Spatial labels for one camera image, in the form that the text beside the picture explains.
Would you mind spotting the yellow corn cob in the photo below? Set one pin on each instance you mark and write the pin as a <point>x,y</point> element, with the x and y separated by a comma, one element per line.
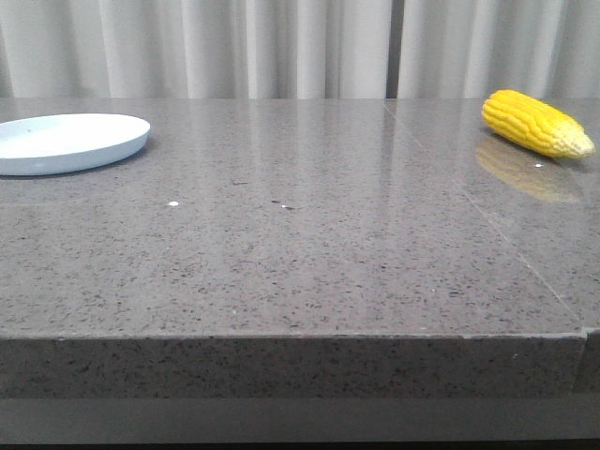
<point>536,125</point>

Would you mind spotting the light blue round plate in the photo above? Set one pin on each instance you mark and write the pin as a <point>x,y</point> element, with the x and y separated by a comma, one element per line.
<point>67,143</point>

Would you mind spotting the white pleated curtain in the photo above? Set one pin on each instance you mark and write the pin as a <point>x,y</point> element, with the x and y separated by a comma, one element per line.
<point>298,49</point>

